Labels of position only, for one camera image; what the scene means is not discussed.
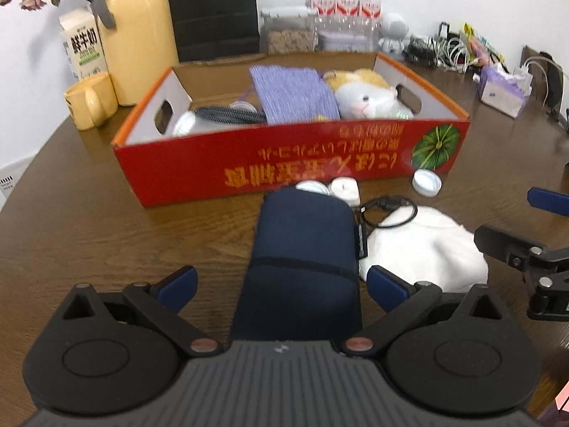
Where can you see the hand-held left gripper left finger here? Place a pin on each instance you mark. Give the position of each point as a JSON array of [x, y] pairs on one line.
[[178, 289]]

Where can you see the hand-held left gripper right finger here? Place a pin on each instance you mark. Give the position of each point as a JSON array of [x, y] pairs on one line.
[[386, 289]]

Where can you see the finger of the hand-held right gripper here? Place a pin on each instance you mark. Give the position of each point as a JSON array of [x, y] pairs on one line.
[[549, 202], [502, 244]]

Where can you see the white cloth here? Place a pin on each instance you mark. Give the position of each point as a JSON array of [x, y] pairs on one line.
[[426, 249]]

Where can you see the navy blue pouch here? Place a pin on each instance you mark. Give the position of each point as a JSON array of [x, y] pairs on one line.
[[302, 253]]

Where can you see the white bottle cap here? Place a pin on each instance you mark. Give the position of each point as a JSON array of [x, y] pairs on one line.
[[426, 183]]

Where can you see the white round case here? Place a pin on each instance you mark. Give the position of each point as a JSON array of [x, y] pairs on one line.
[[313, 187]]

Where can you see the red cardboard box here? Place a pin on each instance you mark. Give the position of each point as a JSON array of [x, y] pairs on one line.
[[266, 173]]

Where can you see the white yellow plush sheep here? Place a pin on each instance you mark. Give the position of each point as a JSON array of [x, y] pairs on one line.
[[369, 93]]

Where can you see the purple knit cloth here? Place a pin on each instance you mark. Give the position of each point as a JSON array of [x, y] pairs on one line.
[[293, 93]]

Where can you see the dark desk rack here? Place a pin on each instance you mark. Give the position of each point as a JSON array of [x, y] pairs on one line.
[[558, 89]]

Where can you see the purple tissue pack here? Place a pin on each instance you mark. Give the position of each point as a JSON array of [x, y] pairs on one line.
[[502, 93]]

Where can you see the person's pink clothing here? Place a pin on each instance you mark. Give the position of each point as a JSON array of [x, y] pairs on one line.
[[558, 407]]

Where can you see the white charger dock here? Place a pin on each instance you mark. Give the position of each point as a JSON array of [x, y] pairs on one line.
[[523, 71]]

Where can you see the colourful snack packets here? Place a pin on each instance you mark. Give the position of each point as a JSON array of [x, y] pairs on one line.
[[484, 46]]

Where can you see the white printed carton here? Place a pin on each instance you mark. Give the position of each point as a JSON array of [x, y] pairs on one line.
[[11, 182]]

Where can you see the small dark bottle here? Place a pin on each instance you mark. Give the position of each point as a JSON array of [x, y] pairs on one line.
[[443, 30]]

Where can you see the yellow mug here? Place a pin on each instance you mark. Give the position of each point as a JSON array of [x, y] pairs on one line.
[[89, 102]]

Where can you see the white robot speaker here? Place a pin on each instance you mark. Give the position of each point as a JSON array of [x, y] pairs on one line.
[[393, 29]]

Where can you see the yellow thermos jug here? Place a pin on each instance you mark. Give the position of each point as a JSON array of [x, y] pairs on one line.
[[138, 35]]

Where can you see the white milk carton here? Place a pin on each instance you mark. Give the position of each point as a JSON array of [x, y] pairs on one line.
[[84, 46]]

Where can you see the clear water bottle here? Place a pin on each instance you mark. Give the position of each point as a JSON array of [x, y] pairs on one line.
[[321, 2], [370, 5], [346, 3]]

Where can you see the clear container of seeds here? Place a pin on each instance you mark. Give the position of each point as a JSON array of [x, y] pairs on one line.
[[289, 35]]

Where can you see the black paper bag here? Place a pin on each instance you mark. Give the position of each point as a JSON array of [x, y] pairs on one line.
[[209, 13]]

